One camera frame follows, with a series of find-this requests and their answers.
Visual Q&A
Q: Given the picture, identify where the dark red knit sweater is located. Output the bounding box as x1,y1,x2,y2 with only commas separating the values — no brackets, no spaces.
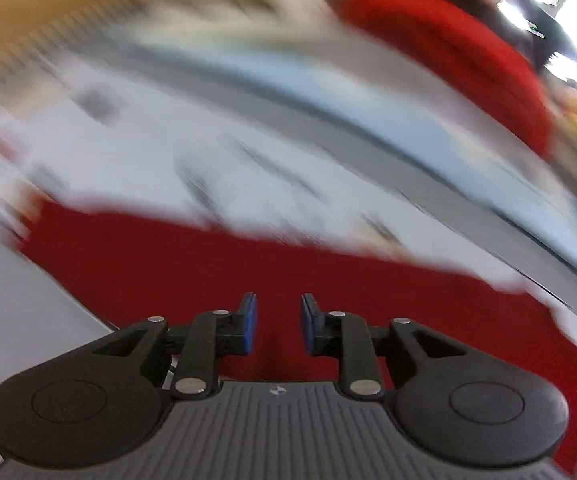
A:
17,203,577,471

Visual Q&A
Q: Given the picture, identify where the light blue folded sheet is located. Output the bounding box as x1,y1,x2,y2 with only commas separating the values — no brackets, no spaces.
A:
127,23,577,270

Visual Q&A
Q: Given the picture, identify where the bright red folded blanket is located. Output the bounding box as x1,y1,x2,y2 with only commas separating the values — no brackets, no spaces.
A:
335,0,553,158

